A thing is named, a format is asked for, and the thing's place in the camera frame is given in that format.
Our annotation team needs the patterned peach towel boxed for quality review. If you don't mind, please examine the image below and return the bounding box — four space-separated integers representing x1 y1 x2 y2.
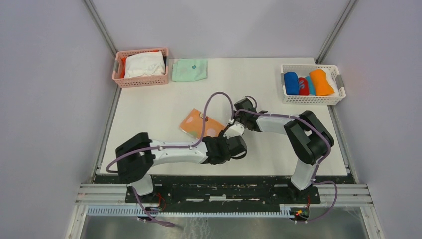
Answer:
179 108 225 139

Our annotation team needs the blue microfiber towel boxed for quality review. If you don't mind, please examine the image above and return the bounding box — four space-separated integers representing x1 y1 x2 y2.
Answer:
283 72 299 95

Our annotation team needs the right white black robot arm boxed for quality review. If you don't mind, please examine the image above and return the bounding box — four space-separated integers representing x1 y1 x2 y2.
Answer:
234 98 334 203

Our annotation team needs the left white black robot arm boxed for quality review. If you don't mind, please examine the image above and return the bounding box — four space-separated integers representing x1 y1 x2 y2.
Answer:
115 132 247 203

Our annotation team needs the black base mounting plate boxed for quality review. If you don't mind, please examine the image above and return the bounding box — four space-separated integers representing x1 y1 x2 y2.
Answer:
94 174 355 214

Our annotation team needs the red rolled towel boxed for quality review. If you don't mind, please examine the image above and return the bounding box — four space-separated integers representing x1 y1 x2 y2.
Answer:
298 77 310 96

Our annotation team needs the light blue rolled towel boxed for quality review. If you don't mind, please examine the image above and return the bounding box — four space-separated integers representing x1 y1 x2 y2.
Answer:
305 76 316 96

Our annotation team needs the mint green folded towel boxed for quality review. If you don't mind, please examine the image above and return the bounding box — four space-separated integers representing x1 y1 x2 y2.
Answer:
172 59 208 82

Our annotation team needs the white rolled towel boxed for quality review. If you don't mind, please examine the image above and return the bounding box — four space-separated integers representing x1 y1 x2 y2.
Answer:
326 72 340 97

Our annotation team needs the pink plastic basket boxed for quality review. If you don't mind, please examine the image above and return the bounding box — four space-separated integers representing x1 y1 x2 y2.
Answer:
111 47 169 88

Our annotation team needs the white plastic basket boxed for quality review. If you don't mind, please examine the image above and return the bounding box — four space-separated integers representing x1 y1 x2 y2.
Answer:
280 64 346 106

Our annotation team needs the white towel in pink basket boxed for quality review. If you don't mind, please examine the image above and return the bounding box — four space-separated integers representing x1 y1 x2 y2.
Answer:
124 51 166 78

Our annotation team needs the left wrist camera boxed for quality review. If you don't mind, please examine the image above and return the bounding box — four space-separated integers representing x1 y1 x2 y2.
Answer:
223 119 245 138

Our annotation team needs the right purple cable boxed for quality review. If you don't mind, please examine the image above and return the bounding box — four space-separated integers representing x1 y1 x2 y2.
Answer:
234 96 338 224

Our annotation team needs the purple cable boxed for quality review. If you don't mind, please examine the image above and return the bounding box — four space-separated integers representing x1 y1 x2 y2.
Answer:
234 96 338 224
105 92 235 228

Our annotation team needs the white slotted cable duct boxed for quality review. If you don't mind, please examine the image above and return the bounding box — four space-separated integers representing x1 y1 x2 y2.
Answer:
86 205 294 219

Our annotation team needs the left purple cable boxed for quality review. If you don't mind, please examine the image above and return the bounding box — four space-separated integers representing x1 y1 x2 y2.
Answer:
105 92 235 228

